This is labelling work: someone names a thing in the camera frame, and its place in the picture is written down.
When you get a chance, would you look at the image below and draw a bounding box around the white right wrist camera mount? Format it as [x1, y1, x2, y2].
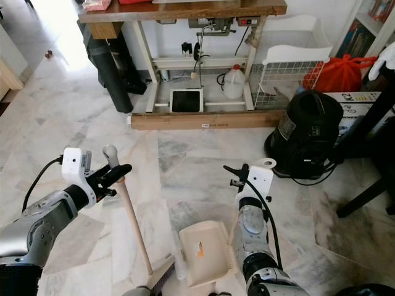
[235, 165, 275, 208]

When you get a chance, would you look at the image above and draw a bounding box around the wooden handle broom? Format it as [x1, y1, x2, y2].
[102, 144, 177, 296]

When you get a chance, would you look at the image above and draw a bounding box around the white framed black tablet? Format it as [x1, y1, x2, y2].
[169, 88, 205, 115]

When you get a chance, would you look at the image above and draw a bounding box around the white plastic tub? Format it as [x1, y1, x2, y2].
[264, 14, 329, 51]

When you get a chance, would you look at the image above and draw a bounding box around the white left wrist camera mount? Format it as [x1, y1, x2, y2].
[62, 147, 99, 208]

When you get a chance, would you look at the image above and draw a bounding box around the white wire basket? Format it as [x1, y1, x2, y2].
[254, 43, 335, 111]

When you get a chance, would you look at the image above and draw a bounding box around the clear plastic jug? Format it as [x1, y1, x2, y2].
[222, 64, 247, 101]

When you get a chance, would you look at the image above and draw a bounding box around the black table frame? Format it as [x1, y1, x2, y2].
[336, 79, 395, 218]

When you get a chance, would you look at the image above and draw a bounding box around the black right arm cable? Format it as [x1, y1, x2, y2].
[244, 175, 284, 271]

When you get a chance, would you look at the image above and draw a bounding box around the red cloth bag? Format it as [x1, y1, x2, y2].
[302, 54, 378, 94]

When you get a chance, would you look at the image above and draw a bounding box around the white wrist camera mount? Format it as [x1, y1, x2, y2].
[235, 165, 275, 208]
[62, 147, 99, 208]

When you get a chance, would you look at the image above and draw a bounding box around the beige long handle dustpan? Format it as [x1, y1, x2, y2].
[178, 158, 278, 289]

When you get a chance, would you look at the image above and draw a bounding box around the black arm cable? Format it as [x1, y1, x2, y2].
[22, 155, 65, 213]
[244, 175, 284, 271]

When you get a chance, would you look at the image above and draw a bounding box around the pink plastic package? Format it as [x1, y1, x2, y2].
[83, 0, 112, 12]

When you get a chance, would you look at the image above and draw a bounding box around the white soft object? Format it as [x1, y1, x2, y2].
[368, 42, 395, 82]

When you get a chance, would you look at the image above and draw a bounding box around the white shelf with books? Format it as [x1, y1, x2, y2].
[333, 0, 395, 60]

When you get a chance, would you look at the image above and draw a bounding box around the light wooden furniture edge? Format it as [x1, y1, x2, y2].
[0, 57, 23, 101]

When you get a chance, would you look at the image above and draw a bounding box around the long wooden plank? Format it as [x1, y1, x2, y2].
[130, 109, 285, 131]

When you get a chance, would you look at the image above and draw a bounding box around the wooden top white frame workbench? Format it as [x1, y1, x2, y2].
[77, 0, 288, 115]

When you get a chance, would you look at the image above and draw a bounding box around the white printed cardboard box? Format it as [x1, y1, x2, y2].
[324, 91, 385, 122]

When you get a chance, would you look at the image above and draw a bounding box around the black cylinder tube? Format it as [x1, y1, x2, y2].
[85, 23, 135, 115]

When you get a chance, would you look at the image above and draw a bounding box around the black round appliance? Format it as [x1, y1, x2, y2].
[264, 90, 346, 180]

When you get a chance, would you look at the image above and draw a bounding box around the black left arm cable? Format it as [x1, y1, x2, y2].
[22, 155, 65, 213]

